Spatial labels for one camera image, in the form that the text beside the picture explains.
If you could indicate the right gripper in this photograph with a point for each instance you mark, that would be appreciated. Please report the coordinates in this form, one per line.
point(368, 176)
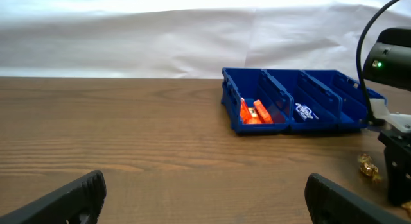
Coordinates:
point(398, 142)

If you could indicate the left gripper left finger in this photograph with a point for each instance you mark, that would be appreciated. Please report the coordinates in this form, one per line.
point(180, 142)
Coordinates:
point(70, 201)

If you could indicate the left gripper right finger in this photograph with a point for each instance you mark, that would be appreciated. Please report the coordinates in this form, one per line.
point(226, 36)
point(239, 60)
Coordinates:
point(337, 204)

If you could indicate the blue candy pack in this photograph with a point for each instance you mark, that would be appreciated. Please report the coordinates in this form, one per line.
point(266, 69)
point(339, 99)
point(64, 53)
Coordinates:
point(305, 111)

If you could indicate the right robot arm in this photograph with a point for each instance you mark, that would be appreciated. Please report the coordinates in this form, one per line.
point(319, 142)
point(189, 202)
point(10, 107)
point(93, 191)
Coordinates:
point(395, 57)

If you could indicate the orange candy box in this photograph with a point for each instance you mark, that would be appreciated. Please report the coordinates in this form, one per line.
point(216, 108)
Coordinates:
point(263, 112)
point(245, 115)
point(255, 120)

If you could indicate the blue tray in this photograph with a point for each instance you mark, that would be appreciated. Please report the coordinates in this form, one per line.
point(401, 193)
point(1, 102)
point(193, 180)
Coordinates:
point(257, 86)

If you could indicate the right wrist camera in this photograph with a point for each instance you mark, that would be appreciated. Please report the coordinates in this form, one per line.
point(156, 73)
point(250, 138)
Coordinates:
point(385, 113)

